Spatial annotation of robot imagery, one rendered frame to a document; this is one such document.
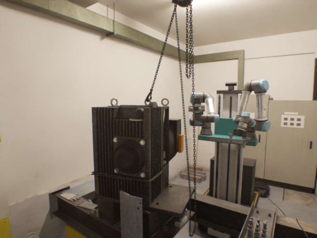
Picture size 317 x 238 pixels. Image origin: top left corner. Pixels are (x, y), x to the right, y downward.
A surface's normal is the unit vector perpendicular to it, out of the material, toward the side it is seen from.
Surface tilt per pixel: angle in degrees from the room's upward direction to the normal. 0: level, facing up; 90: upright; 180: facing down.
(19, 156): 90
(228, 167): 90
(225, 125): 90
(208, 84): 90
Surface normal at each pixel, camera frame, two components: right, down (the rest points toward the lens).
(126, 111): -0.37, 0.09
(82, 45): 0.82, 0.06
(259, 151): -0.57, 0.08
